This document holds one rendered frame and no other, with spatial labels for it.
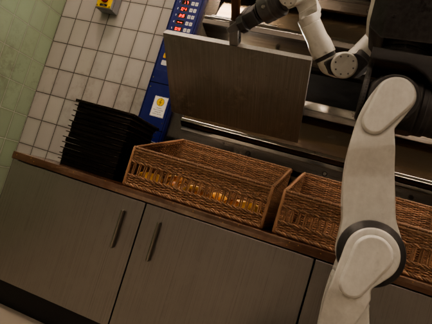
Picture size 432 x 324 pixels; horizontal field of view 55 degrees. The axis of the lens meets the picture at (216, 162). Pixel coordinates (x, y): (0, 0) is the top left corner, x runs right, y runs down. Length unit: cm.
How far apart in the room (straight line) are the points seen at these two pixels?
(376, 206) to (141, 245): 83
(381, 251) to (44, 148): 190
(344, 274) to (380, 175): 23
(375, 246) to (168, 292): 77
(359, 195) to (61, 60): 192
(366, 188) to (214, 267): 63
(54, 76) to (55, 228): 109
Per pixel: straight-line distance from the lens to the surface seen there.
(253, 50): 148
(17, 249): 177
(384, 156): 98
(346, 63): 131
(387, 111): 98
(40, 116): 249
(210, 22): 204
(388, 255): 94
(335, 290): 95
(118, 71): 231
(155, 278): 148
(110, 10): 241
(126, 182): 158
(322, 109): 197
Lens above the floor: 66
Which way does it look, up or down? 4 degrees up
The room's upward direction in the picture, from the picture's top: 17 degrees clockwise
